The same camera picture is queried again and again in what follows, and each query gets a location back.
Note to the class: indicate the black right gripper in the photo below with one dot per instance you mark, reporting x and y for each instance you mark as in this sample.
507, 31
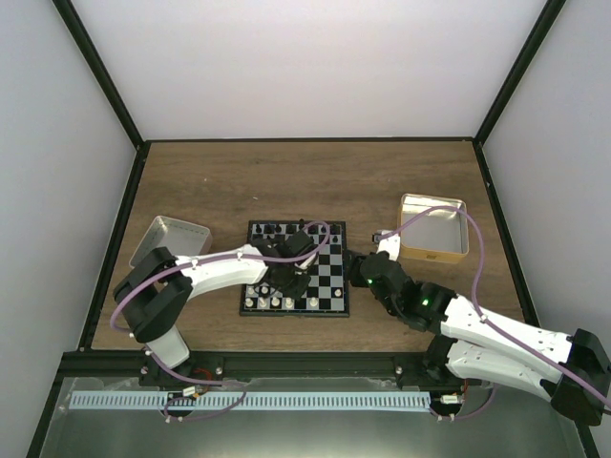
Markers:
356, 277

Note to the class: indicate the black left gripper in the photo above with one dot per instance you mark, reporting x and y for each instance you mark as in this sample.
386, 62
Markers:
297, 291

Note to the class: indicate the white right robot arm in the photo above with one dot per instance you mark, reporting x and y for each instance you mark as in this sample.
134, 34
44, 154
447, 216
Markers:
571, 372

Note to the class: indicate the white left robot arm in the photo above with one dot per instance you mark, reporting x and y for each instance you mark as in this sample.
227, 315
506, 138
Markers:
150, 299

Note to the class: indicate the black white chess board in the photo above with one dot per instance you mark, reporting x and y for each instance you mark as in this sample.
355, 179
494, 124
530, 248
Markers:
326, 274

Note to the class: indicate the row of black chess pieces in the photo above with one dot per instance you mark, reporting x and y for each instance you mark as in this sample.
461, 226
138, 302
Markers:
281, 229

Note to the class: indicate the gold metal tin box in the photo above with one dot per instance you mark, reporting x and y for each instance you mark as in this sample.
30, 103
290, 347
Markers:
442, 235

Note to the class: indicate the pink metal tin box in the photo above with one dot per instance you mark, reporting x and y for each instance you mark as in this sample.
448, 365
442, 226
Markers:
181, 238

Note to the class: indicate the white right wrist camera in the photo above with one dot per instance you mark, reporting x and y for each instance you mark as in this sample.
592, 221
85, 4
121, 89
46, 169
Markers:
387, 242

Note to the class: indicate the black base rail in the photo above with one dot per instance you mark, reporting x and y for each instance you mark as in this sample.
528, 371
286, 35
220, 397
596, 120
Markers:
315, 365

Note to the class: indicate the black enclosure frame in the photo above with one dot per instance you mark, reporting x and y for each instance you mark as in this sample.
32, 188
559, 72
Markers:
348, 178

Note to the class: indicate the light blue cable duct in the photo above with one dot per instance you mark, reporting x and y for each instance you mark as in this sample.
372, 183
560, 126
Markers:
253, 401

